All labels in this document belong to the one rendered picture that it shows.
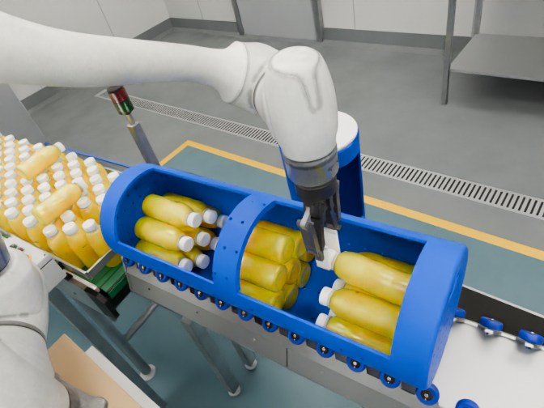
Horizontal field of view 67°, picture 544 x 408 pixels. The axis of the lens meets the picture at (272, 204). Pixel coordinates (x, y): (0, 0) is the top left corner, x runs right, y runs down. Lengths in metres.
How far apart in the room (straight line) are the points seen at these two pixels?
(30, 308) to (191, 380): 1.36
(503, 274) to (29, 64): 2.19
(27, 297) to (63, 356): 0.21
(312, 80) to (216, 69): 0.18
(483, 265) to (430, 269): 1.62
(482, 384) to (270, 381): 1.22
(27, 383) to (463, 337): 0.86
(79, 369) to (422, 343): 0.70
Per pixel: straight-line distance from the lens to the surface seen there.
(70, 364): 1.05
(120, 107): 1.68
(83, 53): 0.53
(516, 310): 2.07
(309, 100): 0.59
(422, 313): 0.74
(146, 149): 1.78
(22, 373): 0.83
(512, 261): 2.42
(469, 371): 1.02
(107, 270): 1.46
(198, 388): 2.14
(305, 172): 0.66
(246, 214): 0.90
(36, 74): 0.52
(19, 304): 0.91
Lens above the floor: 1.84
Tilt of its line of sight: 42 degrees down
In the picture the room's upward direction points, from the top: 16 degrees counter-clockwise
